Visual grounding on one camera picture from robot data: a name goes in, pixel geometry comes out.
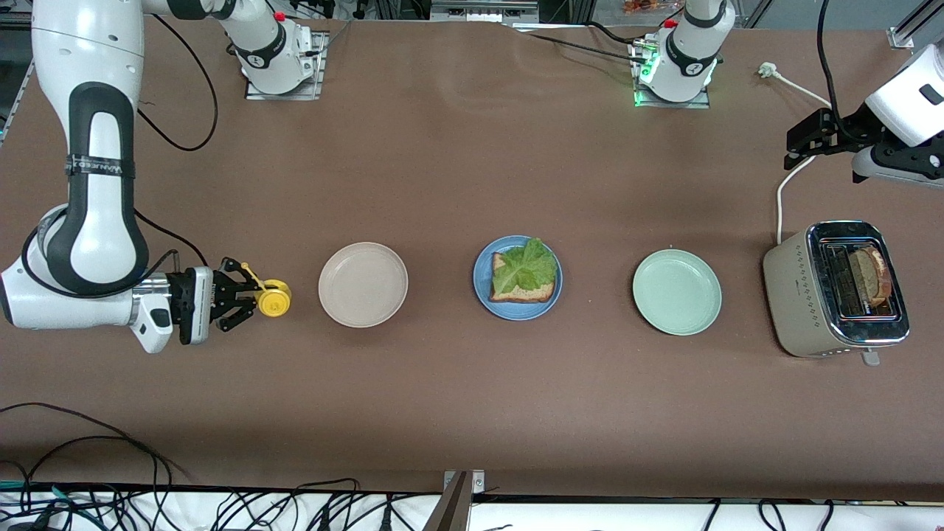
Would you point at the beige chrome toaster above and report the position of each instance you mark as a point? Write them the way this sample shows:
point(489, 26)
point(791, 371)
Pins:
point(796, 295)

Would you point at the green lettuce leaf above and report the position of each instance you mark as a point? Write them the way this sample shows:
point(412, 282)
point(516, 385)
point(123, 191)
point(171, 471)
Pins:
point(523, 269)

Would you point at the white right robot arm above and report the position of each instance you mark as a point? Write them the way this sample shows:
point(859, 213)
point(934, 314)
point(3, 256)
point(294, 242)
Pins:
point(88, 44)

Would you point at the aluminium frame profile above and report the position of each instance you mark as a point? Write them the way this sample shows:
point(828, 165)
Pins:
point(901, 35)

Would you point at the yellow squeeze bottle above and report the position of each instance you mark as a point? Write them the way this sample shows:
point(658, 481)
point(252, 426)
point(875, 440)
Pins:
point(274, 300)

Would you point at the blue round plate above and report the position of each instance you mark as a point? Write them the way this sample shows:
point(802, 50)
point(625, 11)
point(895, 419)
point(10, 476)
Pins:
point(516, 313)

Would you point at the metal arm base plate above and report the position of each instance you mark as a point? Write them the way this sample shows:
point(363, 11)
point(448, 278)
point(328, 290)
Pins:
point(321, 66)
point(697, 105)

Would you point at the grey equipment box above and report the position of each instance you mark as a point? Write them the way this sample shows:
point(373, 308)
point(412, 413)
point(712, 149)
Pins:
point(483, 11)

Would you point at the metal mounting post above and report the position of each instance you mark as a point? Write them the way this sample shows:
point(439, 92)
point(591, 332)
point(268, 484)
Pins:
point(451, 509)

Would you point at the mint green round plate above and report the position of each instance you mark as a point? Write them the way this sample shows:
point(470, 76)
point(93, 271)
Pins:
point(677, 292)

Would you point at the orange packet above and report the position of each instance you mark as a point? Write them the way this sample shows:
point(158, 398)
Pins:
point(649, 6)

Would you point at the toasted bread slice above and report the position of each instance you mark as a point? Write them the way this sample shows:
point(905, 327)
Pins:
point(874, 279)
point(520, 296)

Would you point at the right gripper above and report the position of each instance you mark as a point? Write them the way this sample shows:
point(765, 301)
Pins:
point(181, 298)

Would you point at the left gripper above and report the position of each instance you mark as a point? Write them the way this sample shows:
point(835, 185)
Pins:
point(845, 131)

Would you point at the beige round plate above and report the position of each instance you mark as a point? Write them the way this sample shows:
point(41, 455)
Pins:
point(363, 285)

